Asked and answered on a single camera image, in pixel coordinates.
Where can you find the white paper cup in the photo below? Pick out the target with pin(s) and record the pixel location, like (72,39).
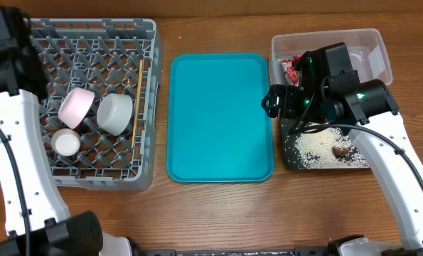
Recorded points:
(65,142)

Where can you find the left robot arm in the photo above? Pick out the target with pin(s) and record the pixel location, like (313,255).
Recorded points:
(38,222)

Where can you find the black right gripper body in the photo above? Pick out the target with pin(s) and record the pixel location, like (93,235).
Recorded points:
(280,103)

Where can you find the grey dishwasher rack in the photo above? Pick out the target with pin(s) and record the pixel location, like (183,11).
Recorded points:
(101,55)

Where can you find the white rice leftovers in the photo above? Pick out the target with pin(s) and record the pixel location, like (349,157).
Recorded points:
(317,142)

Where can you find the teal serving tray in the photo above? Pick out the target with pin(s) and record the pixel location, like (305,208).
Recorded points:
(217,129)

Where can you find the wooden chopstick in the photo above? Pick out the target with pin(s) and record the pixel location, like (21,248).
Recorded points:
(138,95)

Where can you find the black plastic tray bin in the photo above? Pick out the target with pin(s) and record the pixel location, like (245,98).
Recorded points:
(289,149)

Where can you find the brown food chunk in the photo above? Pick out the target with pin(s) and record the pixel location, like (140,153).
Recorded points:
(340,152)

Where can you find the red sauce packet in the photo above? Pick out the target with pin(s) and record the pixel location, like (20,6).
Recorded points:
(292,76)

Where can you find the clear plastic bin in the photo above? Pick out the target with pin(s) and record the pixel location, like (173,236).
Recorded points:
(366,49)

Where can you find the pink bowl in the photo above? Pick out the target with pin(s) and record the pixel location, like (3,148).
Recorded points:
(75,106)

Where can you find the grey green bowl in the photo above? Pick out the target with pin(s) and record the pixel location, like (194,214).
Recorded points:
(114,113)

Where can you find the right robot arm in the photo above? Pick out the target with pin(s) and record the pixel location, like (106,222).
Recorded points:
(329,94)

